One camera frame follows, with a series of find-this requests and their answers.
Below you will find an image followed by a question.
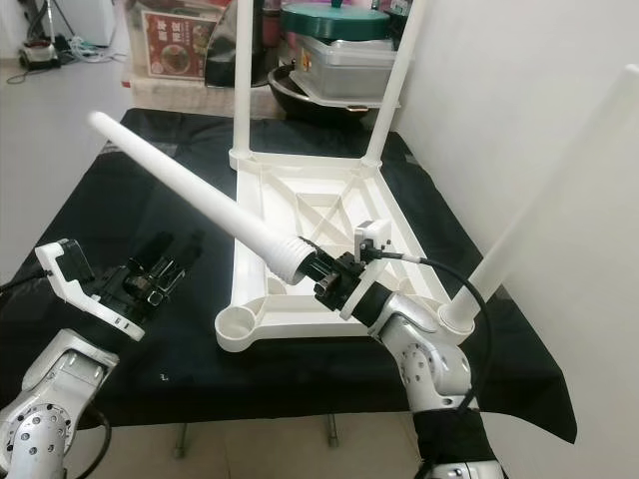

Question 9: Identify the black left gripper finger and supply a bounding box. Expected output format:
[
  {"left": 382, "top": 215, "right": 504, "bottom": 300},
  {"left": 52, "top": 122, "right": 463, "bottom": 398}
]
[
  {"left": 126, "top": 232, "right": 172, "bottom": 279},
  {"left": 162, "top": 232, "right": 205, "bottom": 294}
]

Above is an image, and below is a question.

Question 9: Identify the white plastic table top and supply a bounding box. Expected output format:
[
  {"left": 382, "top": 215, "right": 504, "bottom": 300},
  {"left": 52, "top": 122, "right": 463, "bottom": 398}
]
[{"left": 215, "top": 150, "right": 475, "bottom": 352}]

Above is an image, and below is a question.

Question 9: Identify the white plastic table leg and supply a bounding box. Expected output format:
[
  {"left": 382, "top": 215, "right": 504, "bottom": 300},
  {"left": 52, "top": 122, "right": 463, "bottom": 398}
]
[
  {"left": 441, "top": 62, "right": 639, "bottom": 335},
  {"left": 228, "top": 0, "right": 256, "bottom": 166},
  {"left": 362, "top": 0, "right": 422, "bottom": 169},
  {"left": 86, "top": 108, "right": 319, "bottom": 290}
]

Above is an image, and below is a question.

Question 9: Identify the black tablecloth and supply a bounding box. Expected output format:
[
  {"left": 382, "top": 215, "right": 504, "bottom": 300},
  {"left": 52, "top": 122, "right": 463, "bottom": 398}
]
[{"left": 0, "top": 108, "right": 578, "bottom": 445}]

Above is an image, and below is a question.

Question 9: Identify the black wok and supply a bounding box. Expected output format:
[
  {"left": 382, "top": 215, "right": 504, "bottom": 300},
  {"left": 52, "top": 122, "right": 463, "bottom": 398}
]
[{"left": 268, "top": 68, "right": 390, "bottom": 126}]

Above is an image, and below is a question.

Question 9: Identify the beige cloth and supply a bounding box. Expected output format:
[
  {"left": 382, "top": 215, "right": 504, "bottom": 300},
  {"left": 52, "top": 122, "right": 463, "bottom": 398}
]
[{"left": 130, "top": 75, "right": 241, "bottom": 113}]

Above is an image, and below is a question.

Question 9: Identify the orange lid storage box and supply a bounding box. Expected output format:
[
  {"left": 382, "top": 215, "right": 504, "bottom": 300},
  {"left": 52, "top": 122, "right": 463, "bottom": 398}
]
[{"left": 128, "top": 0, "right": 231, "bottom": 81}]

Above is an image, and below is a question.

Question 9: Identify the white appliance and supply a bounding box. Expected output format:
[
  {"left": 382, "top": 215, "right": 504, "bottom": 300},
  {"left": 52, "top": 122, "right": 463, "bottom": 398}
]
[{"left": 60, "top": 0, "right": 116, "bottom": 49}]

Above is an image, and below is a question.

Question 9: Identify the green round pot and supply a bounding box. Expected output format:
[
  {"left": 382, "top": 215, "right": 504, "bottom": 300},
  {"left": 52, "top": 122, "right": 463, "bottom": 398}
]
[{"left": 280, "top": 0, "right": 395, "bottom": 43}]

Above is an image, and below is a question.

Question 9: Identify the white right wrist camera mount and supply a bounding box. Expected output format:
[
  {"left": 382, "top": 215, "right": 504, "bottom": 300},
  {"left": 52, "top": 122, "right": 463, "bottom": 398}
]
[{"left": 339, "top": 220, "right": 392, "bottom": 322}]

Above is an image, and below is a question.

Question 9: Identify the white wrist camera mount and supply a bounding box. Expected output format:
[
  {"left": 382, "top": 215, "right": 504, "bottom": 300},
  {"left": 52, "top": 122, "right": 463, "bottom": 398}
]
[
  {"left": 35, "top": 238, "right": 146, "bottom": 342},
  {"left": 339, "top": 220, "right": 392, "bottom": 322}
]

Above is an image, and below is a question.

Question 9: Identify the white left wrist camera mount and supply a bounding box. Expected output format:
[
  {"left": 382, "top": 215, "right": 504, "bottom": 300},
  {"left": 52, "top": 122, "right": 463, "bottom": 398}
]
[{"left": 35, "top": 238, "right": 146, "bottom": 342}]

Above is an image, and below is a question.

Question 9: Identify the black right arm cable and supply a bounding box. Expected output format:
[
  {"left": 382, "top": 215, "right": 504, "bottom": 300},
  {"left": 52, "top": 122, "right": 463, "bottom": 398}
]
[{"left": 384, "top": 251, "right": 495, "bottom": 420}]

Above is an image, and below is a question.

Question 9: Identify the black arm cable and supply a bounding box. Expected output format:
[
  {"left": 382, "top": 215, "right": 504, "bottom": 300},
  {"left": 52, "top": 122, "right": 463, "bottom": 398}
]
[
  {"left": 384, "top": 251, "right": 495, "bottom": 420},
  {"left": 0, "top": 274, "right": 51, "bottom": 300}
]

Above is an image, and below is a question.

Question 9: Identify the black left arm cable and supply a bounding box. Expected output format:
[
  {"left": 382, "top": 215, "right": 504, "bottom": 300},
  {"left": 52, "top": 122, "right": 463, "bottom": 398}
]
[{"left": 0, "top": 274, "right": 51, "bottom": 300}]

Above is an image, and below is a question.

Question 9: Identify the pale blue floor cable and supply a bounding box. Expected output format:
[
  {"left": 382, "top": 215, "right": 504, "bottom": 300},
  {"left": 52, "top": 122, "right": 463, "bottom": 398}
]
[{"left": 60, "top": 40, "right": 126, "bottom": 66}]

